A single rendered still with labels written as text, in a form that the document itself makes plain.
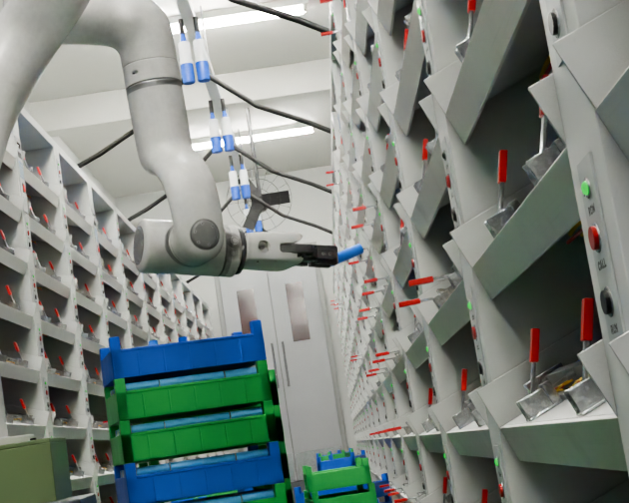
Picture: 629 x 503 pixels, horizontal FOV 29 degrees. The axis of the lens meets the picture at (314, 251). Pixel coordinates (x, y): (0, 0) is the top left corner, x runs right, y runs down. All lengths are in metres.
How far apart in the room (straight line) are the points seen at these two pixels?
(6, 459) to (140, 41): 0.70
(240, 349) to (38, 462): 0.84
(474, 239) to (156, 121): 0.65
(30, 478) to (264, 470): 0.83
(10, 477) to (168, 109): 0.64
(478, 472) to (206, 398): 0.55
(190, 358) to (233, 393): 0.11
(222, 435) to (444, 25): 1.10
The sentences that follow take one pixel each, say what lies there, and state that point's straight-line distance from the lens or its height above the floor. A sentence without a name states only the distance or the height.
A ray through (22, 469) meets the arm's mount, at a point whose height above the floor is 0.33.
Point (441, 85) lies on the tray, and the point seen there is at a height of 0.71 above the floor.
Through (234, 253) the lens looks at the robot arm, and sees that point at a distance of 1.92.
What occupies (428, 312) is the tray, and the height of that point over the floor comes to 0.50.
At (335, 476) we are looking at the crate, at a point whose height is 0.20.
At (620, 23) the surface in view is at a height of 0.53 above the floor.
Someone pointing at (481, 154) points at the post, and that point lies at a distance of 1.50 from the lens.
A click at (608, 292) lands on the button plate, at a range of 0.81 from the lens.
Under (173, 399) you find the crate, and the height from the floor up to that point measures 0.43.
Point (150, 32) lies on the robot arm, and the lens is 1.97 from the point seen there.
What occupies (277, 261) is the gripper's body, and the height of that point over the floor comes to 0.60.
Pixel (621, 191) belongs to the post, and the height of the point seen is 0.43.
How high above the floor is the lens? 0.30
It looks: 9 degrees up
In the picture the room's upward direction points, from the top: 9 degrees counter-clockwise
